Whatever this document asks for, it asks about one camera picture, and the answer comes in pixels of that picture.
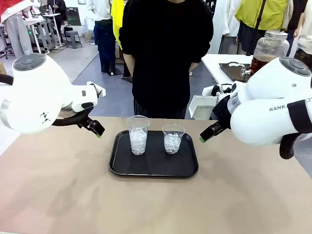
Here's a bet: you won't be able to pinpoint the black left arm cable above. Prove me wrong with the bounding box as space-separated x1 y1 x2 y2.
52 108 94 127

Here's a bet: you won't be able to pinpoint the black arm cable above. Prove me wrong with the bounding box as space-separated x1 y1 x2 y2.
279 133 304 160
52 108 94 127

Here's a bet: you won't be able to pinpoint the dark flat tray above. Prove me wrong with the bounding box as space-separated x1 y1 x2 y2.
218 62 252 83

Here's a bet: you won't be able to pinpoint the person in black sweater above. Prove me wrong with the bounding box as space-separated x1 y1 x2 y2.
118 0 215 119

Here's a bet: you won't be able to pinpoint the tall clear ice cup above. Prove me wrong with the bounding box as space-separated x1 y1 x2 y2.
125 115 150 156

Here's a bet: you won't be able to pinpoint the grey metal stool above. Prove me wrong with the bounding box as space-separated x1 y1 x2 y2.
64 30 81 49

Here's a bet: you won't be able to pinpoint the background person in black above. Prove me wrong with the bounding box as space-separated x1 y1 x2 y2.
47 0 67 42

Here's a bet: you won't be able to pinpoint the mannequin white shirt navy trousers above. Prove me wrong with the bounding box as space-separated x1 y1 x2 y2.
87 0 117 74

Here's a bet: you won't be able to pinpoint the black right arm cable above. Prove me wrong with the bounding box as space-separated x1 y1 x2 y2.
279 133 304 160

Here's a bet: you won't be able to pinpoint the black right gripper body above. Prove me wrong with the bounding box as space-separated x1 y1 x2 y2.
211 96 232 130

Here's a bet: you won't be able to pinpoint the short clear ice cup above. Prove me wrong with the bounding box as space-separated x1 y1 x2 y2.
161 123 185 155

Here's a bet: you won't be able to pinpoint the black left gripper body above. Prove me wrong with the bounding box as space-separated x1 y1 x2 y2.
77 116 92 130

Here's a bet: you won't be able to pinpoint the white garment mannequin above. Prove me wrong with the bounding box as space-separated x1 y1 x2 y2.
211 0 241 38

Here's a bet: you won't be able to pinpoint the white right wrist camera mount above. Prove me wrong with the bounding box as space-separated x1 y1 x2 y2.
202 83 237 97

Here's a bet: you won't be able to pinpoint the white standing desk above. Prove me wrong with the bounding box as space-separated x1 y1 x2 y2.
23 12 62 54

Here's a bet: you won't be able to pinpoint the yellow-green jacket mannequin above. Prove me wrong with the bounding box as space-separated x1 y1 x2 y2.
234 0 289 32

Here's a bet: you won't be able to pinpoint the neon yellow garment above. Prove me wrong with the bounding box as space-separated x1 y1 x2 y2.
111 0 125 51

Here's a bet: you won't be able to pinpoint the white plastic bin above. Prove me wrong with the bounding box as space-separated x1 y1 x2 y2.
187 95 218 120

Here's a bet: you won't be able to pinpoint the black serving tray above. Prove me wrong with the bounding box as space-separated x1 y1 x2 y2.
109 130 199 178

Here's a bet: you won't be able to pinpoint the glass drink dispenser jar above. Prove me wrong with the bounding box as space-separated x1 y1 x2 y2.
241 30 290 77

